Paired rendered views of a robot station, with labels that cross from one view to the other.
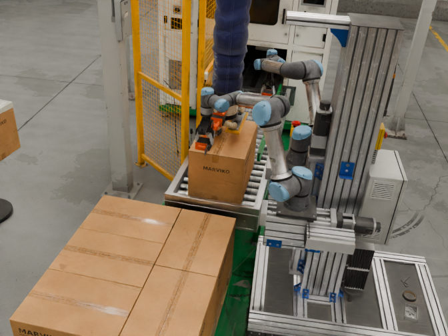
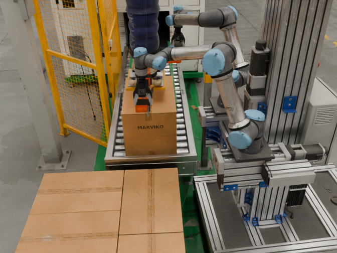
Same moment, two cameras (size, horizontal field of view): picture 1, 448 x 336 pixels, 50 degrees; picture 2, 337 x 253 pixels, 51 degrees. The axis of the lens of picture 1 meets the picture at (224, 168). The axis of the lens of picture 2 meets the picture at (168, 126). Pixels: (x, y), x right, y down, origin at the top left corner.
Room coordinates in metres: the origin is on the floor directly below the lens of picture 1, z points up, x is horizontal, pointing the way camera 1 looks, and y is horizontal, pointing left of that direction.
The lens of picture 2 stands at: (0.76, 0.36, 2.28)
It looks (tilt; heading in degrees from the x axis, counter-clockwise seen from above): 34 degrees down; 348
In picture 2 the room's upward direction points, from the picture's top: 1 degrees counter-clockwise
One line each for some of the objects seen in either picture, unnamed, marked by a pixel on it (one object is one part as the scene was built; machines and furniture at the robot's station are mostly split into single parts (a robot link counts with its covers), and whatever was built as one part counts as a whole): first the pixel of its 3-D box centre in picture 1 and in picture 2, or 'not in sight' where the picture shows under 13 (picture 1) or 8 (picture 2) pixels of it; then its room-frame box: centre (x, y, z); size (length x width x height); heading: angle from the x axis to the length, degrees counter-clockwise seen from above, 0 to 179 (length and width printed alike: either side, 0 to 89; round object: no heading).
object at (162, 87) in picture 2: (237, 120); (158, 77); (3.17, -0.08, 1.08); 0.34 x 0.10 x 0.05; 169
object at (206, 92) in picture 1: (207, 97); (141, 58); (2.61, 0.12, 1.49); 0.09 x 0.08 x 0.11; 44
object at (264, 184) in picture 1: (275, 144); (182, 93); (3.90, -0.46, 0.50); 2.31 x 0.05 x 0.19; 170
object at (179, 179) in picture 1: (207, 134); (120, 95); (4.02, 0.18, 0.50); 2.31 x 0.05 x 0.19; 170
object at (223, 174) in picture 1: (224, 158); (150, 114); (3.18, 0.00, 0.75); 0.60 x 0.40 x 0.40; 170
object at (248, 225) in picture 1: (211, 215); (151, 169); (2.81, 0.07, 0.48); 0.70 x 0.03 x 0.15; 80
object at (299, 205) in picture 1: (298, 197); (250, 139); (2.23, -0.43, 1.09); 0.15 x 0.15 x 0.10
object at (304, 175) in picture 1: (300, 180); (252, 122); (2.23, -0.42, 1.20); 0.13 x 0.12 x 0.14; 134
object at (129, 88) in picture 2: not in sight; (133, 77); (3.20, 0.11, 1.09); 0.34 x 0.10 x 0.05; 169
